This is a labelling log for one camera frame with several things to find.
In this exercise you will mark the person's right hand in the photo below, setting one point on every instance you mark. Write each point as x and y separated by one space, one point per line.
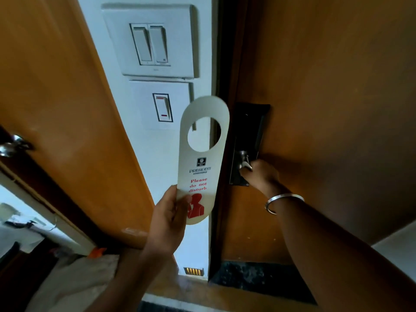
263 178

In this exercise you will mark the person's left hand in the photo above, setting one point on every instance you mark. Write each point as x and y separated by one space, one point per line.
167 224

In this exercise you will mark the person's left thumb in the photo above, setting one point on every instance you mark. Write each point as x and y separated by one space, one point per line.
184 204

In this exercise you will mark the person's right fingers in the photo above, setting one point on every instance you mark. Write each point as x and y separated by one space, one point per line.
249 170

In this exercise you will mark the white door hanger sign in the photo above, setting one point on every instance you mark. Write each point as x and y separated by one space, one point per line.
200 178

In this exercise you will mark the person's right forearm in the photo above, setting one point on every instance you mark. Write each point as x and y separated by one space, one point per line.
331 256

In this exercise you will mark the person's left forearm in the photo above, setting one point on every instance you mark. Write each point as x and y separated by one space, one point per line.
130 282

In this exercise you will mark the silver bangle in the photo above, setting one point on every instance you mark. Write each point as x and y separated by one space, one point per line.
282 197

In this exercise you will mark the black door lock plate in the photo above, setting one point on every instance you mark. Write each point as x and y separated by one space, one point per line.
248 126

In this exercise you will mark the orange object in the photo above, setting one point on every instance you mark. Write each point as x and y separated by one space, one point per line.
96 252

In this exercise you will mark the wooden door with lock plate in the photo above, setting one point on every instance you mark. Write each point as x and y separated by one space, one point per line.
341 94

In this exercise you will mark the white cloth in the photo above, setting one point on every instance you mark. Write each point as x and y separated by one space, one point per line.
74 282

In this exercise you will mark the wooden door with round knob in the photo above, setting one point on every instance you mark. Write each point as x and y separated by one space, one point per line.
58 94

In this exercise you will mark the silver round door knob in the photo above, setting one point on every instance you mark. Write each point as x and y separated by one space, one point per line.
13 146

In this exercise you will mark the small wall foot light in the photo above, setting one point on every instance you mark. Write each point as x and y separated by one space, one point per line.
193 271

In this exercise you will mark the white single switch plate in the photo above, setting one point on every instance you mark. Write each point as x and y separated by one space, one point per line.
162 105

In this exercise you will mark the dark wooden door frame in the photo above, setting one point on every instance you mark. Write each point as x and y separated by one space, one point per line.
224 61

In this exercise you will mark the white door frame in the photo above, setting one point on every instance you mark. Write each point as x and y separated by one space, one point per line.
48 220

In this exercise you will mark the white double switch plate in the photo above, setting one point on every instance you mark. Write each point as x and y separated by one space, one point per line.
149 42

